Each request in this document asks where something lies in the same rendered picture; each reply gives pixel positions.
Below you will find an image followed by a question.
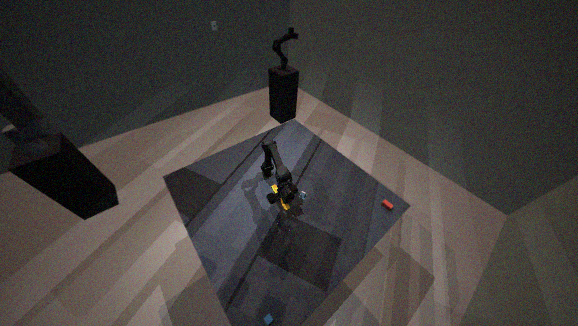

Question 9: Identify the small red bar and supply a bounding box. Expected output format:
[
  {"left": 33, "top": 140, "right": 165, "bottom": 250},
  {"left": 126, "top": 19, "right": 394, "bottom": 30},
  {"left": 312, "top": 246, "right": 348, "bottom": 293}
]
[{"left": 381, "top": 200, "right": 393, "bottom": 211}]

